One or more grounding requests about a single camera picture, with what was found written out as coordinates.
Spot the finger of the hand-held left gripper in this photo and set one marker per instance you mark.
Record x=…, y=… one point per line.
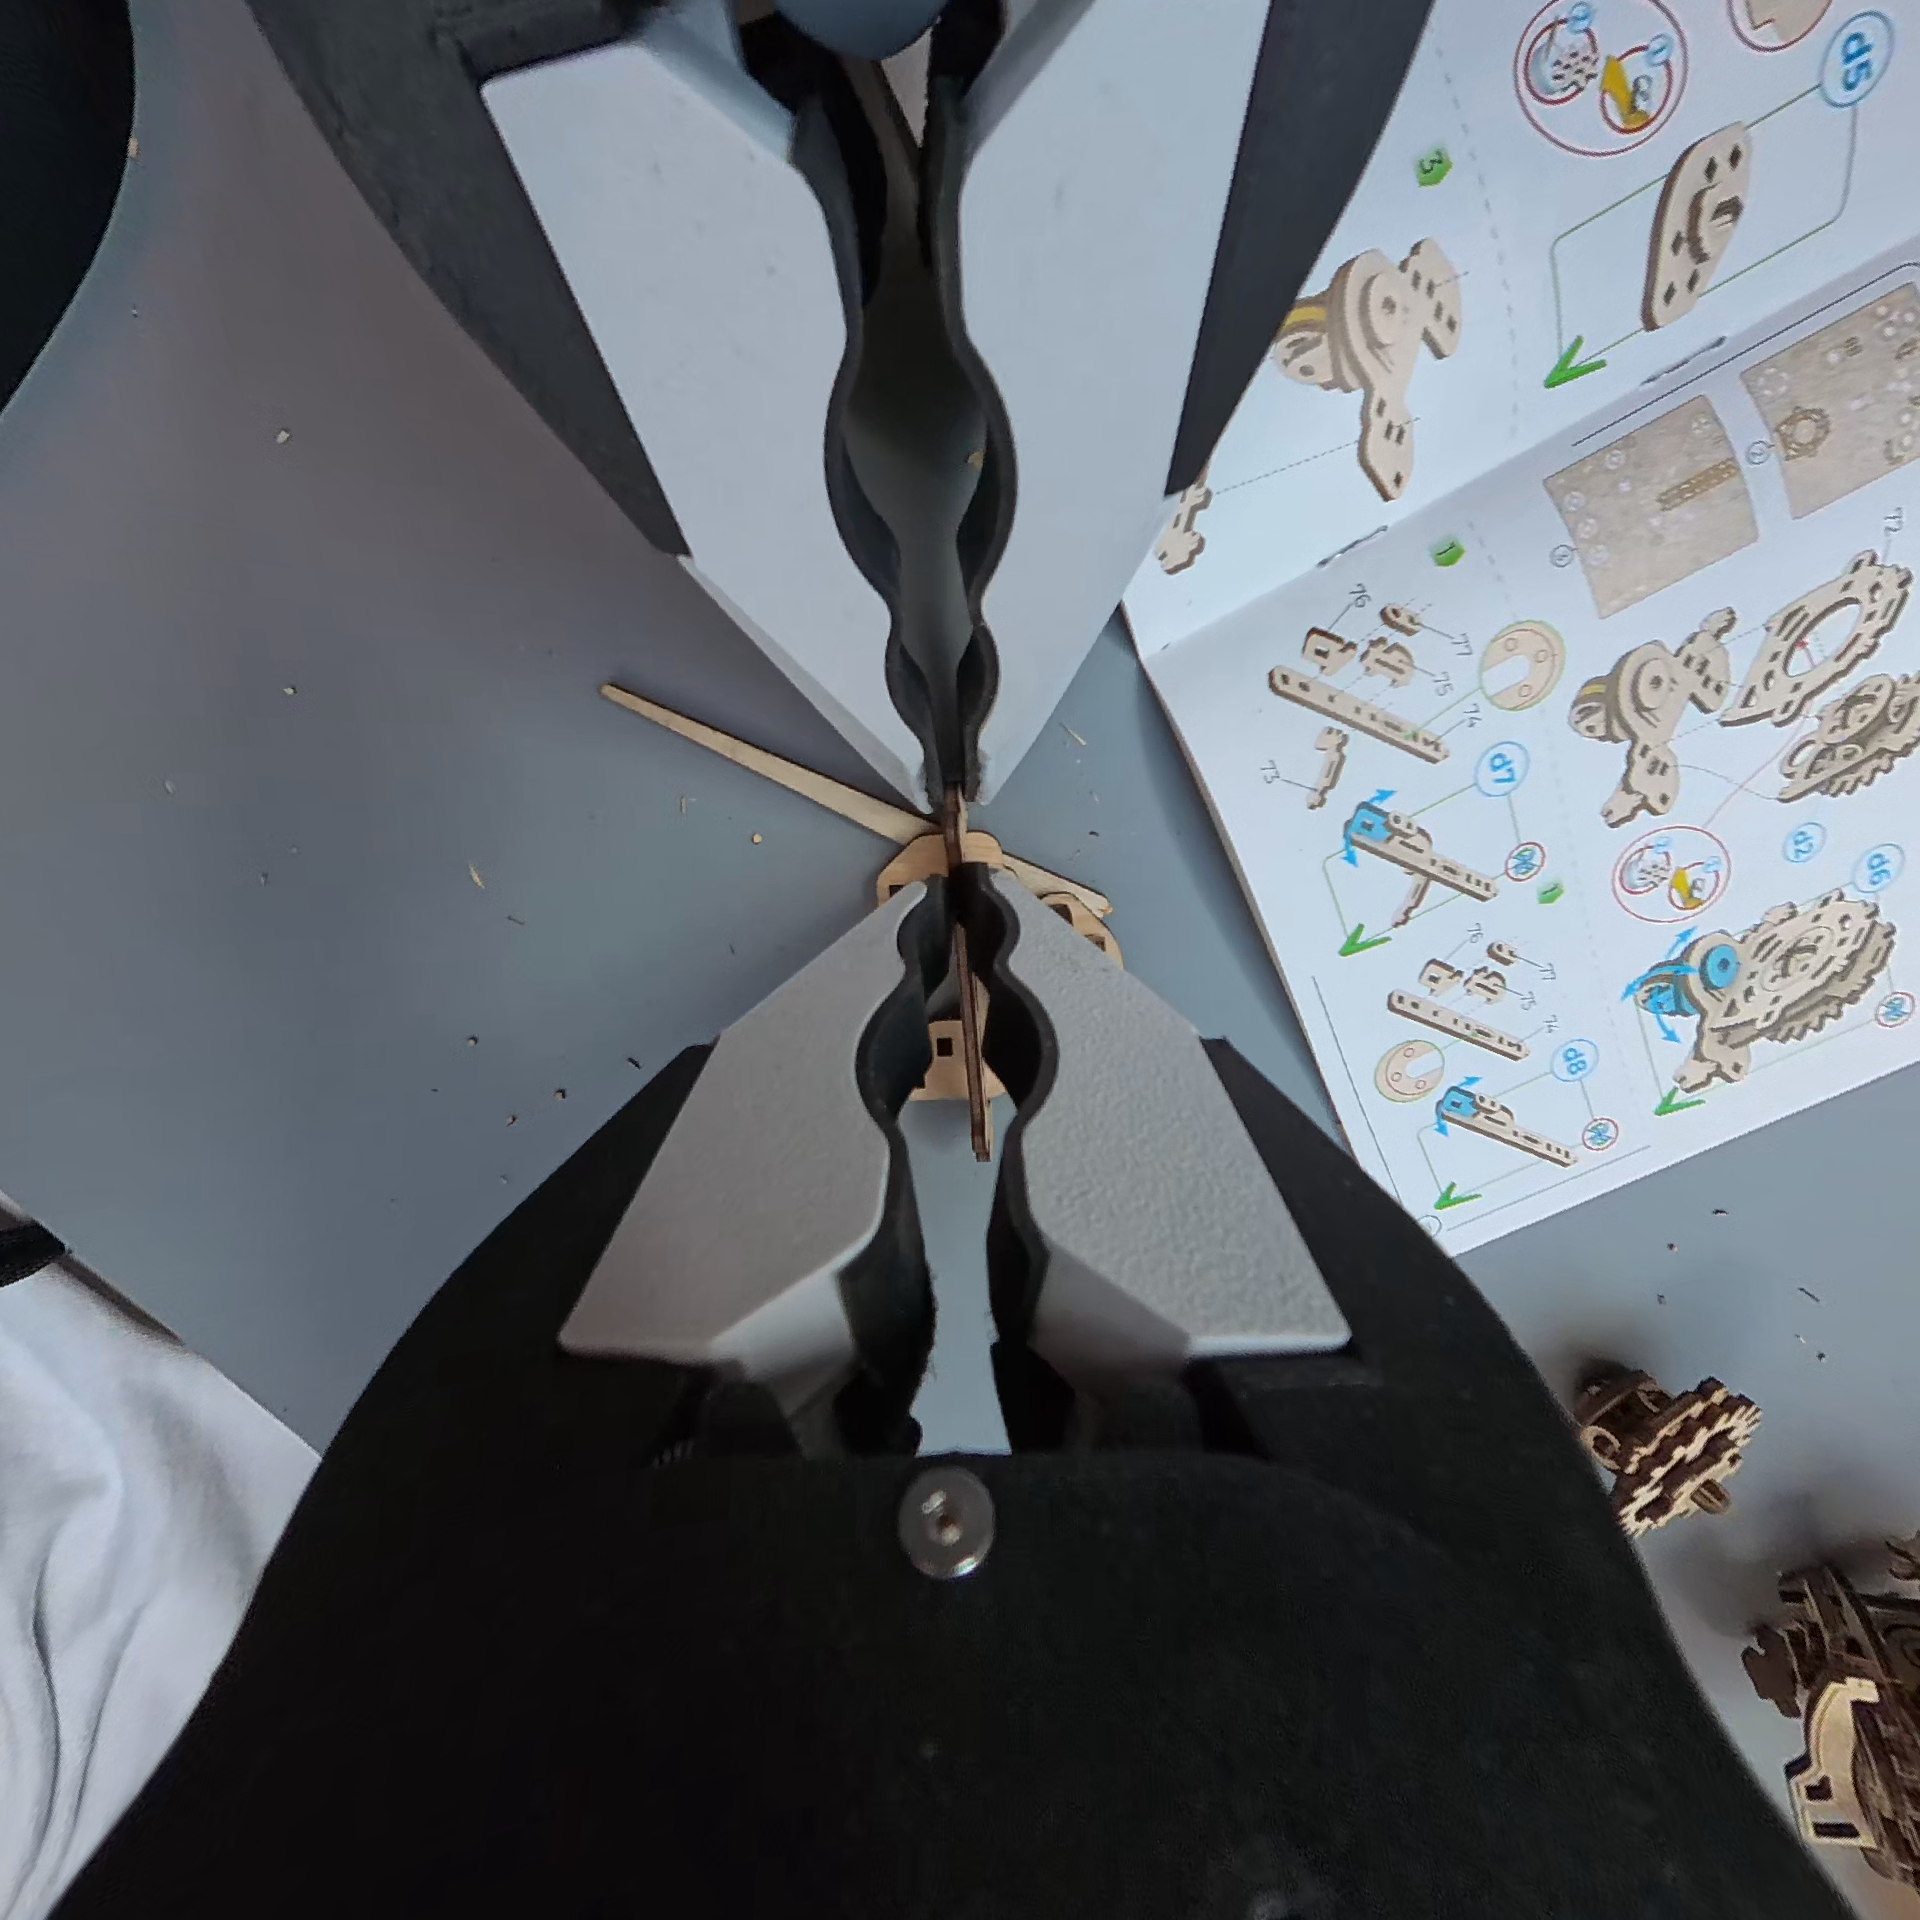
x=676, y=375
x=1095, y=299

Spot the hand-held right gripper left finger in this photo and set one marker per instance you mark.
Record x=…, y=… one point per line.
x=721, y=1200

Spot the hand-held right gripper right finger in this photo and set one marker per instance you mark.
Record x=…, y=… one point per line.
x=1171, y=1200

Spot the dark thin wooden plate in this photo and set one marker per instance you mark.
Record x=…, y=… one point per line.
x=978, y=1108

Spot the light wooden model base piece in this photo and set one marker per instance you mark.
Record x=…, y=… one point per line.
x=906, y=869

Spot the thin wooden strip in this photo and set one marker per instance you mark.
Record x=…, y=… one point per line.
x=781, y=771

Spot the model instruction booklet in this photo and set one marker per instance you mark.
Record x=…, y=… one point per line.
x=1501, y=1050

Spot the dark round object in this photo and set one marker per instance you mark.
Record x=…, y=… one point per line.
x=53, y=149

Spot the small wooden gear assembly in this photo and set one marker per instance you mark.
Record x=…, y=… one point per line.
x=1666, y=1448

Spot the person's white shirt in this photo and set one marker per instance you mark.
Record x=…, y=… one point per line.
x=119, y=1576

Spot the large wooden gear assembly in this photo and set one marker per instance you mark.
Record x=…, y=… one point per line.
x=1852, y=1723

